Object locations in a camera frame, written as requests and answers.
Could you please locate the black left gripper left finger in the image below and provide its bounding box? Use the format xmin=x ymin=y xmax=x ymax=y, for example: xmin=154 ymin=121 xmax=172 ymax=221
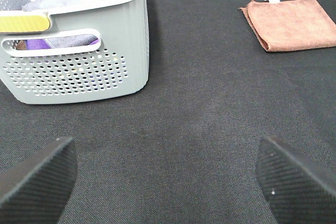
xmin=1 ymin=137 xmax=77 ymax=223

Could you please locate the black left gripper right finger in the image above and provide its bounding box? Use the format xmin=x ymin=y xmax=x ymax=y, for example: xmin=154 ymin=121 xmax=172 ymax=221
xmin=256 ymin=136 xmax=335 ymax=223

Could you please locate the brown towel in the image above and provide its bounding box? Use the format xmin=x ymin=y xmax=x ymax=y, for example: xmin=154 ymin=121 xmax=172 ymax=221
xmin=240 ymin=0 xmax=335 ymax=52

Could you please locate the black fabric table mat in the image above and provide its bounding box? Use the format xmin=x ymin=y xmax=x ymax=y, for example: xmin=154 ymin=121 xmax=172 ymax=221
xmin=1 ymin=0 xmax=335 ymax=223

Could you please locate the purple towel in basket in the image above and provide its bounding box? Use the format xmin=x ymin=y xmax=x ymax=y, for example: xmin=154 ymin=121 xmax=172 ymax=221
xmin=25 ymin=38 xmax=100 ymax=50

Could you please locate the grey perforated laundry basket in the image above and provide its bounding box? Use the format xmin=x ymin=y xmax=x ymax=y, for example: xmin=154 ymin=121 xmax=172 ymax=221
xmin=1 ymin=0 xmax=149 ymax=104

